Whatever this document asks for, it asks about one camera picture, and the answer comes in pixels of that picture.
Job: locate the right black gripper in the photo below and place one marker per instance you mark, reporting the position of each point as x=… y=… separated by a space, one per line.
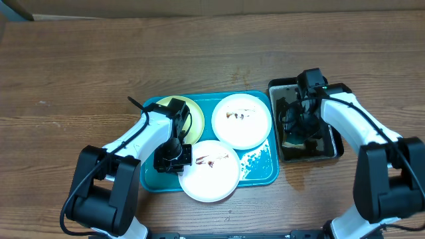
x=292 y=124

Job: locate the yellow plate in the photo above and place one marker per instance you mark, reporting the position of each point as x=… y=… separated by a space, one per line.
x=196 y=124

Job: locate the teal plastic tray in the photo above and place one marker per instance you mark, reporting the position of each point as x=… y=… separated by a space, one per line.
x=259 y=165

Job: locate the white plate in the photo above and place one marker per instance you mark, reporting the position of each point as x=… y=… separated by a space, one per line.
x=242 y=121
x=214 y=173

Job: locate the white plate front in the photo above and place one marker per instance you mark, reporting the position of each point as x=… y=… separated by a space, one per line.
x=214 y=173

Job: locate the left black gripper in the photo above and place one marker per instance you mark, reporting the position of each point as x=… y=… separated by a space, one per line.
x=175 y=167

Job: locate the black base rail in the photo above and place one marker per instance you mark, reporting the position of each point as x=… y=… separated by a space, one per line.
x=294 y=234

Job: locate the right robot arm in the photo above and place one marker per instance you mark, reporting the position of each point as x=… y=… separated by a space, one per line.
x=389 y=178

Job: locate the black baking tray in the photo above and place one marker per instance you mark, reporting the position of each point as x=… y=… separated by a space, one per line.
x=325 y=144

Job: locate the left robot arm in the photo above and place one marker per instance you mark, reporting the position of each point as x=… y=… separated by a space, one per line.
x=103 y=196

